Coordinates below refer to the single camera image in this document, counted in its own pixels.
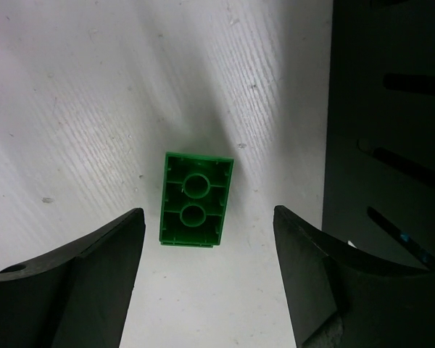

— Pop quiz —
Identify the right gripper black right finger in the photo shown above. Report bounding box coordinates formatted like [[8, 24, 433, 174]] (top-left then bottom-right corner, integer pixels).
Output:
[[273, 205, 435, 347]]

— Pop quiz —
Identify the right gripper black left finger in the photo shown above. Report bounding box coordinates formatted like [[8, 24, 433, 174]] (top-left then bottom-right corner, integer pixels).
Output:
[[0, 208, 145, 347]]

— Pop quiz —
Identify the green notched lego brick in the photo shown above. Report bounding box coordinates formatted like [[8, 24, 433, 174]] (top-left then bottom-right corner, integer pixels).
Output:
[[159, 152, 234, 248]]

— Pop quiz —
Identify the black double container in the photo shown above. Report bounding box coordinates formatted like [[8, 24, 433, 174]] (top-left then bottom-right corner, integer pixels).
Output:
[[322, 1, 435, 266]]

